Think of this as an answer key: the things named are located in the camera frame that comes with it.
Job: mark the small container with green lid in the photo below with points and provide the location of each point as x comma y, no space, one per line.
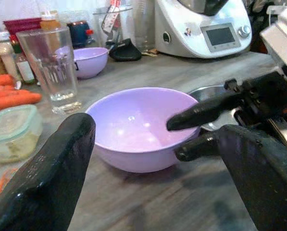
13,134

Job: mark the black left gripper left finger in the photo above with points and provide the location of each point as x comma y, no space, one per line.
44,183

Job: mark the magenta plastic container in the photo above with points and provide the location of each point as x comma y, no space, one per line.
20,25

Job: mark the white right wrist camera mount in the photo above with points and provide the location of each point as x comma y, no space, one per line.
285,43

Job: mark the white charger plug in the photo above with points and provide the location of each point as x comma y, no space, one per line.
276,8

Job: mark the dark blue jar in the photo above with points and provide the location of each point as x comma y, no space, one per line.
79,33

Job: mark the stainless steel bowl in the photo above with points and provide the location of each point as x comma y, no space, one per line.
205,91

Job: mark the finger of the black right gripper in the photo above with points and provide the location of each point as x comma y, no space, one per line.
196,148
201,111

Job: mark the orange liquid bottle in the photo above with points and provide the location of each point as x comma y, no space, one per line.
49,21

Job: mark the orange carrot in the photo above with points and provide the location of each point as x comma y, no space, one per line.
3,90
0,80
13,101

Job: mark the white food processor machine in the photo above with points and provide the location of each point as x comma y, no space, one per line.
196,31

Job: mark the black pouch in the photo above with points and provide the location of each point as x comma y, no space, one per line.
126,51

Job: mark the small carrot scrap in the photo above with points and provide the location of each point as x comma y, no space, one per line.
6,180

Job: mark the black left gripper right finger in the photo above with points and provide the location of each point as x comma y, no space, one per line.
265,183

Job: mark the clear drinking glass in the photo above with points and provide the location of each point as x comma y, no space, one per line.
49,72

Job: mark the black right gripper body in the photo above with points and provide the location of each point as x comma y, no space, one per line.
268,101

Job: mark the small green labelled bottle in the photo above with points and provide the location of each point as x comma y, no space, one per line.
25,71

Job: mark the white capped spice bottle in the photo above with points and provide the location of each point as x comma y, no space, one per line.
6,53

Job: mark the purple plastic bowl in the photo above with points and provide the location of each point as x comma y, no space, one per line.
133,130
90,62

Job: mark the tall clear glass jar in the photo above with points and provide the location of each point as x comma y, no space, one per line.
144,24

